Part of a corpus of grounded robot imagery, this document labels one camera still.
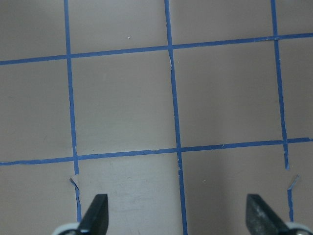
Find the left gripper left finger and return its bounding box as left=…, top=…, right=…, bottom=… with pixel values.
left=52, top=194, right=109, bottom=235

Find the brown paper table mat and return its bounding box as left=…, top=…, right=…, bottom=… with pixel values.
left=0, top=0, right=313, bottom=235

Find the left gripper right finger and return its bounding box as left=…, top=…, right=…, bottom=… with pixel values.
left=246, top=194, right=313, bottom=235

